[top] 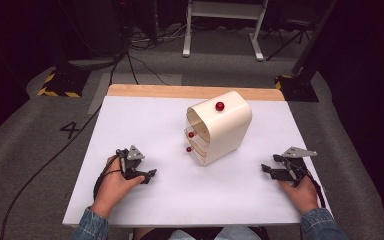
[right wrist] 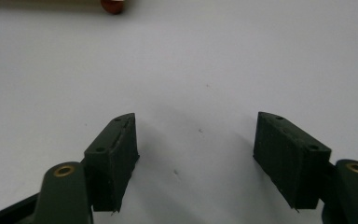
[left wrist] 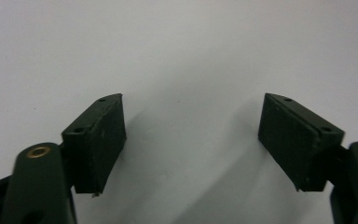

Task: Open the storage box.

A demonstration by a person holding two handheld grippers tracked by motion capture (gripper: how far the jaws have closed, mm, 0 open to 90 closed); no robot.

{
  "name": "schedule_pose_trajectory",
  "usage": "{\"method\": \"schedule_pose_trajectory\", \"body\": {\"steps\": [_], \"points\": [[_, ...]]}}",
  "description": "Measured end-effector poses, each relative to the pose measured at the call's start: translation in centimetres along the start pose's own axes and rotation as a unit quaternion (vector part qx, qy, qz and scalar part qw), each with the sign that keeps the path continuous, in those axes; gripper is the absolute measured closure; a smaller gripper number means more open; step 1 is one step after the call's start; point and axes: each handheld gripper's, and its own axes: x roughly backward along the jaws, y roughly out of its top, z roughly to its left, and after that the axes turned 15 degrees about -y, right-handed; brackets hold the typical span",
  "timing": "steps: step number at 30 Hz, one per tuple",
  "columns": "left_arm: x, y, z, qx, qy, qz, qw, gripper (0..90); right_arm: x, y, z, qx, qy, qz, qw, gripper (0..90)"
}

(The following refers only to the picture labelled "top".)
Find cream drawer cabinet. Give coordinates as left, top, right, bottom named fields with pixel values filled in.
left=183, top=90, right=254, bottom=167

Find person's right hand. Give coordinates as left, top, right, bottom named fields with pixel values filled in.
left=277, top=175, right=320, bottom=216

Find clear drawer with red knob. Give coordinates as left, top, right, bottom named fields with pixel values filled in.
left=183, top=127, right=211, bottom=148
left=184, top=141, right=209, bottom=160

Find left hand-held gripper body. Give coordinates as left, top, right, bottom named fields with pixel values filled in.
left=115, top=144, right=147, bottom=181

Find black tripod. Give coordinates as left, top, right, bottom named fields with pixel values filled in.
left=265, top=13, right=316, bottom=62

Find person's left hand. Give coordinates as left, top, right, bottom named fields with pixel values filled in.
left=90, top=155, right=146, bottom=220

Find black floor cables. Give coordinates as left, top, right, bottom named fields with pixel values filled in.
left=126, top=19, right=194, bottom=86

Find white metal table frame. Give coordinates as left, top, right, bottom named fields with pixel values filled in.
left=182, top=0, right=270, bottom=62

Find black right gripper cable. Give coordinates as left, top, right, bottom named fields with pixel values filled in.
left=298, top=164, right=327, bottom=209

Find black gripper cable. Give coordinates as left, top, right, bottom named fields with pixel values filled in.
left=298, top=164, right=327, bottom=209
left=0, top=54, right=128, bottom=240

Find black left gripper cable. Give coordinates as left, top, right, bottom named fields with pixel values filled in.
left=0, top=54, right=128, bottom=240

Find white table sheet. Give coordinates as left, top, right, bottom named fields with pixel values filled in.
left=62, top=95, right=332, bottom=229

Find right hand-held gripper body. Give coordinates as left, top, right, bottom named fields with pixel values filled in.
left=273, top=146, right=318, bottom=184

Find black stand with striped base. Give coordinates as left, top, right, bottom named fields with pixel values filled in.
left=274, top=0, right=339, bottom=103
left=36, top=0, right=92, bottom=99

